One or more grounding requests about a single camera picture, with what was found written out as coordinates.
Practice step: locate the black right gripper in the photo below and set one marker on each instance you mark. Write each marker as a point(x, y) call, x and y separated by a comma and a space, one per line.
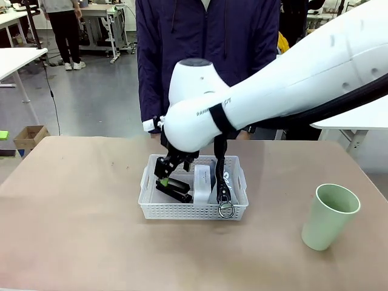
point(179, 155)

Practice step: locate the black stapler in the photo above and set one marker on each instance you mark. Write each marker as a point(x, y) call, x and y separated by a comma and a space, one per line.
point(175, 191)

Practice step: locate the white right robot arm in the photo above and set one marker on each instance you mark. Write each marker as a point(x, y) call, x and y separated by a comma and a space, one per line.
point(272, 88)

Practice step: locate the white plastic basket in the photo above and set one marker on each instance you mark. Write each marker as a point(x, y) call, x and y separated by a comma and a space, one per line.
point(169, 209)

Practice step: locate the white packet with blue print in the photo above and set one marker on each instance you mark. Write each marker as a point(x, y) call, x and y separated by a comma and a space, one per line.
point(227, 183)

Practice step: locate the black velcro band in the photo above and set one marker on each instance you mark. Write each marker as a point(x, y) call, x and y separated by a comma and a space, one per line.
point(220, 116)

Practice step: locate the person in navy jacket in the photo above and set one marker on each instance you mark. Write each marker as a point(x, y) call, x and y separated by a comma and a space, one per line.
point(206, 45)

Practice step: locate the brown cardboard box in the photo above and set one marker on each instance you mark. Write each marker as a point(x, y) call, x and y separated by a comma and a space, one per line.
point(30, 136)

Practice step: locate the pale green cup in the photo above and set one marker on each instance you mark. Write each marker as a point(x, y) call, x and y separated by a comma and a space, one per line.
point(329, 218)

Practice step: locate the yellow garment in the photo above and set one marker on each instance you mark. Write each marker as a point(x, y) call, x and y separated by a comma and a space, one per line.
point(283, 44)

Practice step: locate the white workbench with shelf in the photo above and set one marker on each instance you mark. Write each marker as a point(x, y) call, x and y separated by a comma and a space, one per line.
point(103, 18)

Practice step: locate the small green object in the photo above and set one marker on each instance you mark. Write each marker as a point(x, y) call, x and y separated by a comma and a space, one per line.
point(3, 135)

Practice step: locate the person in grey top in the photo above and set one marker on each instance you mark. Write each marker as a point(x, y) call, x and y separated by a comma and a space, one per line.
point(65, 27)

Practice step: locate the white table with metal legs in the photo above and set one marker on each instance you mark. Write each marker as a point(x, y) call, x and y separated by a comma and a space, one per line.
point(15, 63)

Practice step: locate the white table with grey frame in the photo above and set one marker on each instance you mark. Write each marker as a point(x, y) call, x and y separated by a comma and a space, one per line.
point(351, 124)

